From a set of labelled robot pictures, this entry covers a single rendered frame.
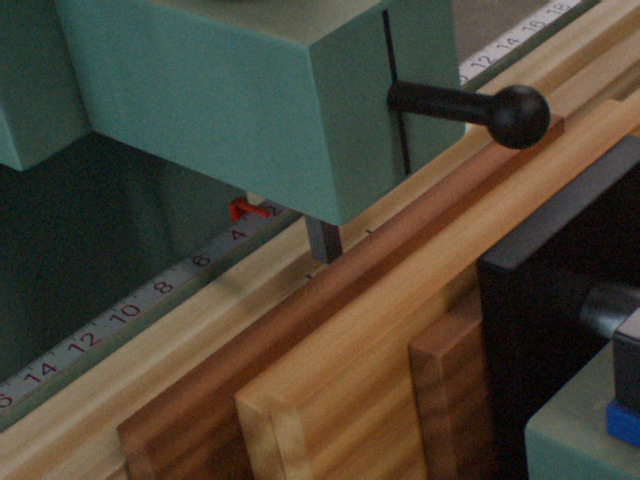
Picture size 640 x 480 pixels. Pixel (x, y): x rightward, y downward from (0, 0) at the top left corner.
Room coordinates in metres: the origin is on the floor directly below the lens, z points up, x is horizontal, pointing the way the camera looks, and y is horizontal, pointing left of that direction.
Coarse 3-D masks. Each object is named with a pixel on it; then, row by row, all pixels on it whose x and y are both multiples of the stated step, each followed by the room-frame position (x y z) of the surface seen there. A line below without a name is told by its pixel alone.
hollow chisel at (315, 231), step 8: (304, 216) 0.43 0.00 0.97; (312, 224) 0.43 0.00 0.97; (320, 224) 0.43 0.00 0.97; (328, 224) 0.43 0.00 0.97; (312, 232) 0.43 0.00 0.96; (320, 232) 0.43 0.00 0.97; (328, 232) 0.43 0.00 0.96; (336, 232) 0.43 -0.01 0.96; (312, 240) 0.43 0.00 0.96; (320, 240) 0.43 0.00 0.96; (328, 240) 0.43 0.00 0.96; (336, 240) 0.43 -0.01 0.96; (312, 248) 0.43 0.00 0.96; (320, 248) 0.43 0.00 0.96; (328, 248) 0.43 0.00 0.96; (336, 248) 0.43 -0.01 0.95; (312, 256) 0.43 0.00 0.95; (320, 256) 0.43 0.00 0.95; (328, 256) 0.43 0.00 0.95; (336, 256) 0.43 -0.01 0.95; (328, 264) 0.43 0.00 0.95
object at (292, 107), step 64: (64, 0) 0.47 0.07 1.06; (128, 0) 0.44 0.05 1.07; (192, 0) 0.42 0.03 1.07; (256, 0) 0.41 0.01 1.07; (320, 0) 0.40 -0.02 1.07; (384, 0) 0.40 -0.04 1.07; (448, 0) 0.41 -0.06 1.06; (128, 64) 0.45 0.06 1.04; (192, 64) 0.42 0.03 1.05; (256, 64) 0.39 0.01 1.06; (320, 64) 0.37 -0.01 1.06; (384, 64) 0.39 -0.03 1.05; (448, 64) 0.41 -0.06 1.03; (128, 128) 0.46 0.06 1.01; (192, 128) 0.42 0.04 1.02; (256, 128) 0.40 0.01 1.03; (320, 128) 0.37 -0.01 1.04; (384, 128) 0.39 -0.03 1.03; (448, 128) 0.41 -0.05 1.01; (256, 192) 0.40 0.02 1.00; (320, 192) 0.38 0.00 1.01; (384, 192) 0.39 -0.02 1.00
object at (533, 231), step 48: (624, 144) 0.40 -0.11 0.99; (576, 192) 0.38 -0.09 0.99; (624, 192) 0.38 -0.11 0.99; (528, 240) 0.35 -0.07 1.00; (576, 240) 0.36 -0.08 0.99; (624, 240) 0.38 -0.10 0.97; (480, 288) 0.35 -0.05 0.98; (528, 288) 0.34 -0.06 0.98; (576, 288) 0.36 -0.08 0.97; (624, 288) 0.36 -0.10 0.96; (528, 336) 0.34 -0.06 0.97; (576, 336) 0.36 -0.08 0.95; (528, 384) 0.34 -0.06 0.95
